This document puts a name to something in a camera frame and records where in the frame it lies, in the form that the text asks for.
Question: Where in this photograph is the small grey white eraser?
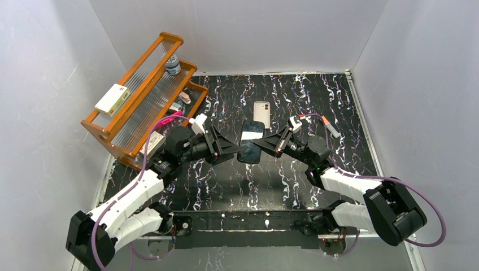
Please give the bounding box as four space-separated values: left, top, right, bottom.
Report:
168 105 182 113

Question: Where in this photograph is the pink highlighter marker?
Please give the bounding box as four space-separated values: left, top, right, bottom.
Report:
155 110 182 129

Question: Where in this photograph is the small grey cardboard box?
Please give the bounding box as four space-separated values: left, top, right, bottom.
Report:
140 131 166 158

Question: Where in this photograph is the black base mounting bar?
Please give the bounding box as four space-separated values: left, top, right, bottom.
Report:
136 210 360 255

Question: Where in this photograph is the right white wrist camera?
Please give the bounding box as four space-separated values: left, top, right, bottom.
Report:
288 115 302 133

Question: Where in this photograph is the white red box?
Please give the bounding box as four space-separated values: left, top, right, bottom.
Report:
95 84 130 117

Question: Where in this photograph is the beige phone case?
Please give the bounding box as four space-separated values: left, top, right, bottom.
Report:
253 101 271 129

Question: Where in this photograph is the blue white ceramic jar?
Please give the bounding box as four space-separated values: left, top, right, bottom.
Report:
164 54 181 76

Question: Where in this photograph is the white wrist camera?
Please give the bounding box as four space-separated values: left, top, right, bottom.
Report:
288 115 302 133
189 113 207 135

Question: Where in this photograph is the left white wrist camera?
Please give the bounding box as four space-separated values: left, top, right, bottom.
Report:
189 113 207 135

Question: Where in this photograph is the pink white small stapler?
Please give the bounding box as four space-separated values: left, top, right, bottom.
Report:
178 91 191 104

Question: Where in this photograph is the orange capped white marker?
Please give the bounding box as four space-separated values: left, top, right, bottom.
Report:
321 116 341 138

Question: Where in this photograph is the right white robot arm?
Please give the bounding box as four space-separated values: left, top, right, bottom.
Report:
253 128 427 246

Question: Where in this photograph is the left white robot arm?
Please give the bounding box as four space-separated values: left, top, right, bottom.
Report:
66 126 241 270

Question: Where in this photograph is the black phone case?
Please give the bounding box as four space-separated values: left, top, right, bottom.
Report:
237 120 265 164

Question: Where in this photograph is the orange wooden shelf rack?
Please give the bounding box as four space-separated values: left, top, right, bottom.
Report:
81 32 208 169

